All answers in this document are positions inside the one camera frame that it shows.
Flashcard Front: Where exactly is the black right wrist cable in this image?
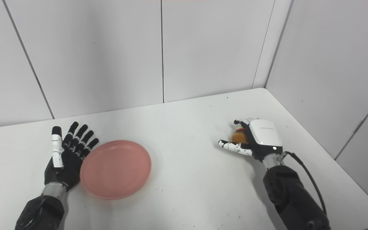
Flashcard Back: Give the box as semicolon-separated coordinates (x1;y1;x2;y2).
282;151;328;215

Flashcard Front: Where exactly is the pink round plate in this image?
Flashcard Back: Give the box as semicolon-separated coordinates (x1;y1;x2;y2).
80;140;152;200

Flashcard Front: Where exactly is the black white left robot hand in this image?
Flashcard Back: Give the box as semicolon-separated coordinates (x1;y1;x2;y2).
44;121;100;193

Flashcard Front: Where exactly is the toy hamburger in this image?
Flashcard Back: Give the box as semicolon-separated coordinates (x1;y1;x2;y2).
231;126;249;144

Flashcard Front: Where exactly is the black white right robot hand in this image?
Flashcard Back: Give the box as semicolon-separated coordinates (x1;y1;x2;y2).
218;118;284;162

